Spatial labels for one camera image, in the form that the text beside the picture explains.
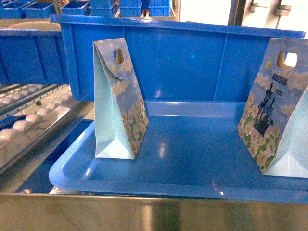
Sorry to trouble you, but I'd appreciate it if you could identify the blue bin at left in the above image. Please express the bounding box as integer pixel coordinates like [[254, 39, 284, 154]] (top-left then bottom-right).
[[0, 29, 69, 85]]

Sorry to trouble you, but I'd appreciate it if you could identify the large blue plastic bin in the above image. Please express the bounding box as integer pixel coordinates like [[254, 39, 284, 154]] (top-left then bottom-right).
[[51, 14, 305, 102]]

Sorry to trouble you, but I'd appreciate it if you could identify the steel shelf front rail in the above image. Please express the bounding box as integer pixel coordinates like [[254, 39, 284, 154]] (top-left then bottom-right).
[[0, 193, 308, 231]]

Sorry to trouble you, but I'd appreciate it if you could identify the white roller conveyor track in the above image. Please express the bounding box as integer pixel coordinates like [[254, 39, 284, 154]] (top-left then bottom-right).
[[0, 84, 80, 171]]

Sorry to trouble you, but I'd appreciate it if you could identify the flower gift bag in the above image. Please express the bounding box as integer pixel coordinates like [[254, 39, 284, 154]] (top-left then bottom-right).
[[93, 38, 149, 159], [237, 38, 308, 178]]

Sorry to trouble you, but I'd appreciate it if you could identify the blue plastic tray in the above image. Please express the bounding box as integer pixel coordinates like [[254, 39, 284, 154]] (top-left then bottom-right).
[[49, 101, 308, 204]]

